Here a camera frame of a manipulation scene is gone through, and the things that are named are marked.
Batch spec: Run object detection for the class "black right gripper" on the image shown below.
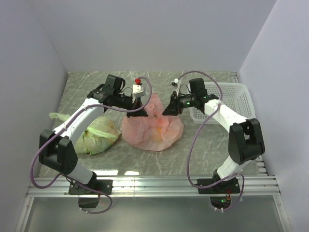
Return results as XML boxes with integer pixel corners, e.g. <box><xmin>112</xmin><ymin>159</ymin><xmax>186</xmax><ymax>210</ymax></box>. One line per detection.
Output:
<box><xmin>162</xmin><ymin>91</ymin><xmax>197</xmax><ymax>116</ymax></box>

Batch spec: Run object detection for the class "pink plastic bag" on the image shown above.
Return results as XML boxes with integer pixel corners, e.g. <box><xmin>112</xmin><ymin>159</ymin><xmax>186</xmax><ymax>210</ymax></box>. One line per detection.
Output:
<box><xmin>121</xmin><ymin>92</ymin><xmax>184</xmax><ymax>151</ymax></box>

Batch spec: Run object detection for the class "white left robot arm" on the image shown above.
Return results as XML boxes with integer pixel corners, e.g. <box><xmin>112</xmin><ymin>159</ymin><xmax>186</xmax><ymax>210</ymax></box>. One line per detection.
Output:
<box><xmin>34</xmin><ymin>74</ymin><xmax>149</xmax><ymax>194</ymax></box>

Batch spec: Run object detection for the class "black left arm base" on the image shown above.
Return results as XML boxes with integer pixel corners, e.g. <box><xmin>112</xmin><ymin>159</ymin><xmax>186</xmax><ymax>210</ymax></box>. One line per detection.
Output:
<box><xmin>68</xmin><ymin>179</ymin><xmax>113</xmax><ymax>195</ymax></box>

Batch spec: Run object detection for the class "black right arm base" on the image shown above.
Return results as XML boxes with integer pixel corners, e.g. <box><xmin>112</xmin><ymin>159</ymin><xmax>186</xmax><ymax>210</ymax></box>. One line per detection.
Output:
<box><xmin>197</xmin><ymin>177</ymin><xmax>240</xmax><ymax>194</ymax></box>

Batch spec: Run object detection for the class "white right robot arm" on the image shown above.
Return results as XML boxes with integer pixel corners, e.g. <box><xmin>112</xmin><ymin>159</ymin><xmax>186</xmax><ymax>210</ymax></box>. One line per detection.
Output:
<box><xmin>163</xmin><ymin>78</ymin><xmax>265</xmax><ymax>193</ymax></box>

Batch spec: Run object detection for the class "tied green plastic bag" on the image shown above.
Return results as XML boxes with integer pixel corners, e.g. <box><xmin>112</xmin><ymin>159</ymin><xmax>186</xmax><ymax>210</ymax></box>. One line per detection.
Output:
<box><xmin>49</xmin><ymin>112</ymin><xmax>122</xmax><ymax>156</ymax></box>

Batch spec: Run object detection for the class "white perforated plastic basket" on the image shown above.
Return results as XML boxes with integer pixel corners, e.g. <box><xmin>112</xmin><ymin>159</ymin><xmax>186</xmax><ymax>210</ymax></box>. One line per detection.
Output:
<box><xmin>189</xmin><ymin>82</ymin><xmax>256</xmax><ymax>125</ymax></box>

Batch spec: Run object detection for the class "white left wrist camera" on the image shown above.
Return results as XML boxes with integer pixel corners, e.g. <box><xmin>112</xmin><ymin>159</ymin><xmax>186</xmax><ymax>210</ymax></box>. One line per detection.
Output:
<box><xmin>132</xmin><ymin>79</ymin><xmax>146</xmax><ymax>98</ymax></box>

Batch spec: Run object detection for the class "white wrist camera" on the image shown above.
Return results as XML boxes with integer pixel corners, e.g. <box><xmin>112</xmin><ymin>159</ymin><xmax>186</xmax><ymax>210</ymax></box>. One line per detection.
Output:
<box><xmin>171</xmin><ymin>78</ymin><xmax>181</xmax><ymax>95</ymax></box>
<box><xmin>132</xmin><ymin>79</ymin><xmax>146</xmax><ymax>98</ymax></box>

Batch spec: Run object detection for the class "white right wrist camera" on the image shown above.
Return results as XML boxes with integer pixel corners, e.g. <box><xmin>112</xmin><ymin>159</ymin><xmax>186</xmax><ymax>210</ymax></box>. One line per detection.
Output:
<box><xmin>171</xmin><ymin>78</ymin><xmax>181</xmax><ymax>95</ymax></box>

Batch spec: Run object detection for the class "aluminium front rail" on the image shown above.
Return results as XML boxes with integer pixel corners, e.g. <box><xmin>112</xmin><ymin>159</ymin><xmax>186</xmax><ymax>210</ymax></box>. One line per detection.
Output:
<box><xmin>27</xmin><ymin>176</ymin><xmax>281</xmax><ymax>197</ymax></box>

